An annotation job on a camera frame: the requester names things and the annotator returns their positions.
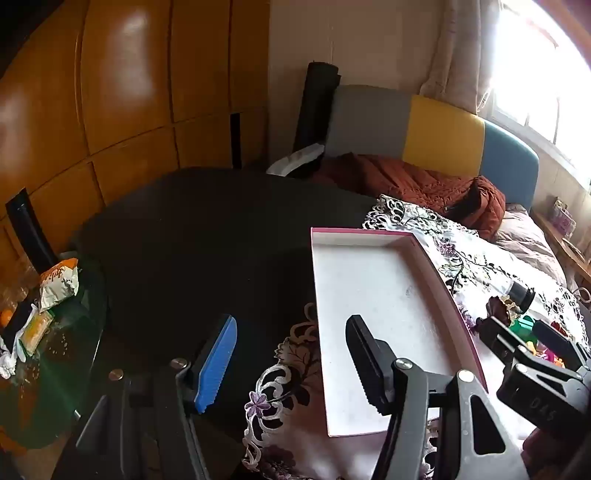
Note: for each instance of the green plastic mould cylinder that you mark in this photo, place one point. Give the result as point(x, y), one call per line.
point(523, 328)

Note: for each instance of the white curtain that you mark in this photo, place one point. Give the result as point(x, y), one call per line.
point(461, 69)

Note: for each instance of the grey yellow blue headboard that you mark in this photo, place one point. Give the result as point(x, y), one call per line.
point(432, 135)

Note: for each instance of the white pillow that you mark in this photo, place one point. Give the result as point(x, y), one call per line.
point(288, 164)

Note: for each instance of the purple gift box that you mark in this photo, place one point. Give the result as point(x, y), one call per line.
point(561, 218)

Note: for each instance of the white floral embroidered tablecloth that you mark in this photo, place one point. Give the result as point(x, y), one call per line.
point(286, 435)

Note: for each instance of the brown massager with yellow pegs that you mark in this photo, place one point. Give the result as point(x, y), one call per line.
point(503, 309)

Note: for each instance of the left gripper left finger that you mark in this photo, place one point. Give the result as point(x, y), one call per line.
point(199, 383)

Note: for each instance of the pale pink duvet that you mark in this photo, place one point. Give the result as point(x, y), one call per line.
point(519, 234)

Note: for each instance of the black lens cap cylinder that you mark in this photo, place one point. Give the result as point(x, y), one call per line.
point(518, 297)

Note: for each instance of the pink rimmed white box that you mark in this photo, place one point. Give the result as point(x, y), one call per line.
point(389, 279)

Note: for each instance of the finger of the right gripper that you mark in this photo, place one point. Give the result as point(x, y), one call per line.
point(504, 343)
point(572, 353)

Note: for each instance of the wooden side table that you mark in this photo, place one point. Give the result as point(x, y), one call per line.
point(574, 266)

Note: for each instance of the wooden wardrobe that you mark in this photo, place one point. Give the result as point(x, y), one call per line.
point(106, 96)

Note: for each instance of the rust orange quilted blanket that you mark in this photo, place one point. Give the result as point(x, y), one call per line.
point(474, 202)

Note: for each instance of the snack bag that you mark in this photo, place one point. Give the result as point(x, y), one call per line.
point(58, 283)

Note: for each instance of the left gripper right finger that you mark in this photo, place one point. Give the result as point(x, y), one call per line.
point(383, 375)

